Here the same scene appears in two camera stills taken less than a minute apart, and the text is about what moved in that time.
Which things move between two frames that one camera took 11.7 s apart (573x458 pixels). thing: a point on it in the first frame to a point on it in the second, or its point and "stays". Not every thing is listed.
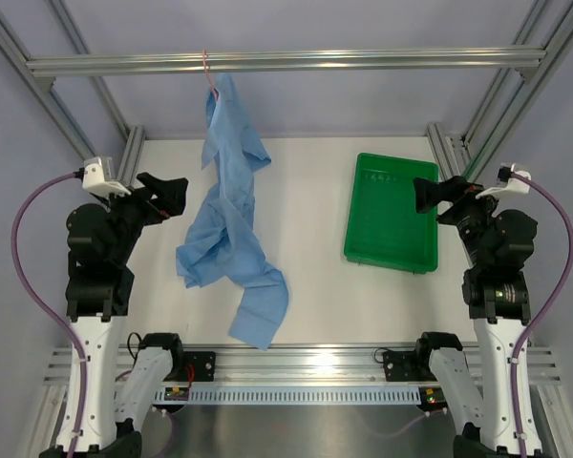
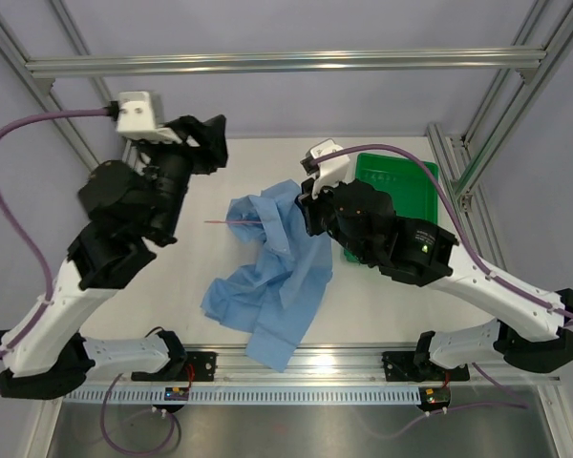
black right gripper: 430,194 to 310,206
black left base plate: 204,364 stays
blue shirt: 220,249 to 271,297
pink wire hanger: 213,90 to 233,221
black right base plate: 404,366 stays
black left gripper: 170,197 to 211,137
